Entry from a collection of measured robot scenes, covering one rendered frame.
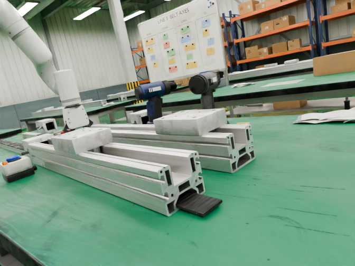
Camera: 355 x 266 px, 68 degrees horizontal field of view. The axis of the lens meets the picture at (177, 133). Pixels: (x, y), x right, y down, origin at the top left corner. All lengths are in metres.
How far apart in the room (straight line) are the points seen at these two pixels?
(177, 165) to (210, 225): 0.14
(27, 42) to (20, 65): 11.80
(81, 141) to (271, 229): 0.49
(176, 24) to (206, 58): 0.70
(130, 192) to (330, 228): 0.34
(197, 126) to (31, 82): 12.58
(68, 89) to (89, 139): 0.57
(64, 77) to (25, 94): 11.68
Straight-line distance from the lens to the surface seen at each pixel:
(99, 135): 0.72
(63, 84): 1.26
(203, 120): 0.60
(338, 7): 10.15
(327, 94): 2.01
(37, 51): 1.25
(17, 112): 12.71
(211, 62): 3.82
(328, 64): 2.49
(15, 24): 1.26
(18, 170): 1.00
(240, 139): 0.63
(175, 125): 0.64
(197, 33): 3.93
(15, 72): 12.93
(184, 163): 0.49
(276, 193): 0.49
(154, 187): 0.45
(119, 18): 9.48
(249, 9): 11.00
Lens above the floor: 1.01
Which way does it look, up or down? 12 degrees down
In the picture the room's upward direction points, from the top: 11 degrees counter-clockwise
